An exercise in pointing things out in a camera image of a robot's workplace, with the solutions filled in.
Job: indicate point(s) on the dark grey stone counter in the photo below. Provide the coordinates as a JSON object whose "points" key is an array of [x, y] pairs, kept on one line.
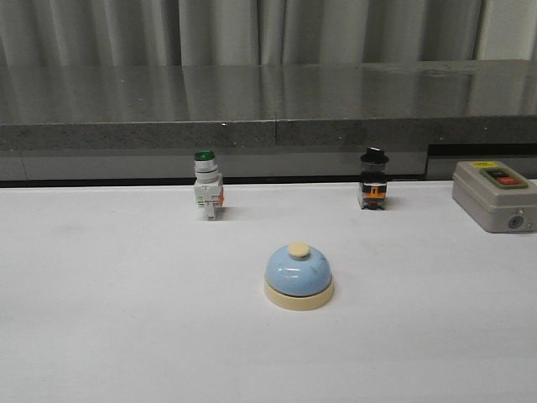
{"points": [[142, 125]]}

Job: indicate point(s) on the grey pleated curtain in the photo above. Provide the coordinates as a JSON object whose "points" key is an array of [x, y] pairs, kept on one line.
{"points": [[114, 33]]}

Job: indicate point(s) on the blue and cream desk bell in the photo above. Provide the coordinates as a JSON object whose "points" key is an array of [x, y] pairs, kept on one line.
{"points": [[298, 277]]}

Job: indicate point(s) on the black rotary selector switch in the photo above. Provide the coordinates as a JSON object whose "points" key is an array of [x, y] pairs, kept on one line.
{"points": [[373, 184]]}

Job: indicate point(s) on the grey push button switch box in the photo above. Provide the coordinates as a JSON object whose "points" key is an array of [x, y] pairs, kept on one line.
{"points": [[497, 197]]}

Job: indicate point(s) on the green illuminated push button switch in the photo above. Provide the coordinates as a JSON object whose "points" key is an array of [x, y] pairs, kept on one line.
{"points": [[208, 187]]}

